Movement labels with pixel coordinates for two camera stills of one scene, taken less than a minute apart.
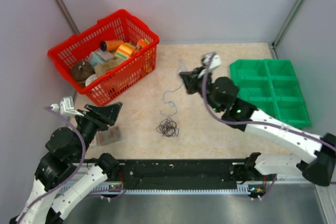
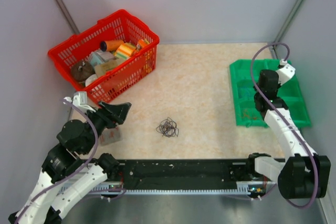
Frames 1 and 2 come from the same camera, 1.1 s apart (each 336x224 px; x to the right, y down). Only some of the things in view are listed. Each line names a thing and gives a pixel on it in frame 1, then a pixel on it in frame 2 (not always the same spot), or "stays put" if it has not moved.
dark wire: (168, 128) stays put
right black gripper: (191, 80) → (277, 86)
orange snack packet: (142, 42) stays put
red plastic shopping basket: (129, 76) stays put
